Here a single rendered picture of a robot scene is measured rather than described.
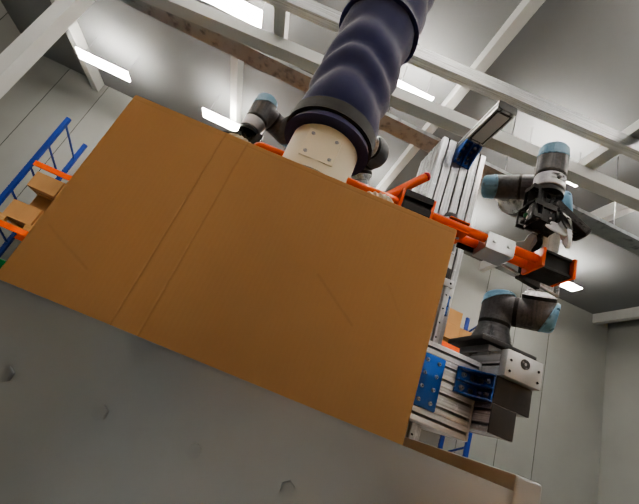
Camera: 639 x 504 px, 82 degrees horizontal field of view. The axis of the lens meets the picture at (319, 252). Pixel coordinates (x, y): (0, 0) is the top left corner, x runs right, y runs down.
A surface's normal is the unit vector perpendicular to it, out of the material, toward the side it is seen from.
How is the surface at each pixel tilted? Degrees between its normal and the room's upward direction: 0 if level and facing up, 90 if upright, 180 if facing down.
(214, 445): 90
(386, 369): 90
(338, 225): 90
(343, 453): 90
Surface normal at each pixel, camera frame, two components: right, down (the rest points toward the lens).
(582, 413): 0.22, -0.31
